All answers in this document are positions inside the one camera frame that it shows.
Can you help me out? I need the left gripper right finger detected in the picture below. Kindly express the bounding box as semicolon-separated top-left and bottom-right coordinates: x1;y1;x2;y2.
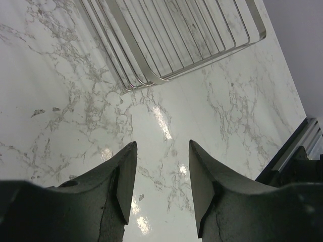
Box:
189;140;322;241

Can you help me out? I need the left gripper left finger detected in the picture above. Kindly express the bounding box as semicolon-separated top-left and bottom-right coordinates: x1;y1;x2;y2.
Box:
1;142;137;241

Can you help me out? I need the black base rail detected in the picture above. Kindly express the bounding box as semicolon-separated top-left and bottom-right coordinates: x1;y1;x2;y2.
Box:
254;117;323;189

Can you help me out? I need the aluminium frame profile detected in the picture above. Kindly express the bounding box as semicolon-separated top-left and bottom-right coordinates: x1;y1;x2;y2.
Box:
272;118;322;172

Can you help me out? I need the metal wire dish rack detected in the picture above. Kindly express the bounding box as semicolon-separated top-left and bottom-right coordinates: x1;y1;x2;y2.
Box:
78;1;266;91

